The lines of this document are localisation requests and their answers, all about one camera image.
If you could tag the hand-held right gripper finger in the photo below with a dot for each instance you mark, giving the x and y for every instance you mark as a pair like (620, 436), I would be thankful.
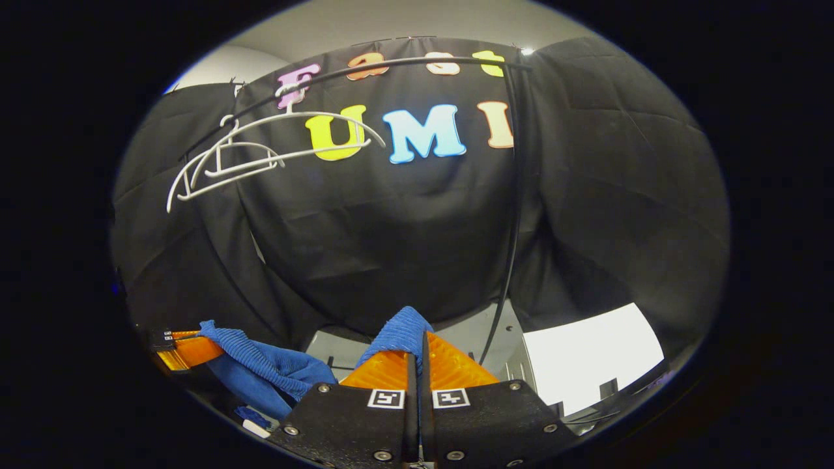
(412, 417)
(425, 417)

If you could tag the black metal clothes rack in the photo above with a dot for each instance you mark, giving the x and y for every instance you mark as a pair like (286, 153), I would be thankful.
(519, 195)

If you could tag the white box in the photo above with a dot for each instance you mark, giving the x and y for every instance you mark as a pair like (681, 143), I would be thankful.
(586, 358)

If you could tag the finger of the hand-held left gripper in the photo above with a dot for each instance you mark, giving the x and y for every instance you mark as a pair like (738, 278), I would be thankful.
(189, 352)

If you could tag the black backdrop cloth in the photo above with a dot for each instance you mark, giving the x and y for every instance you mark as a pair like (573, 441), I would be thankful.
(391, 247)

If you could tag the white plastic hanger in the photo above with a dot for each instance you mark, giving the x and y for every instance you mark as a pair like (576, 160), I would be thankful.
(326, 114)
(241, 168)

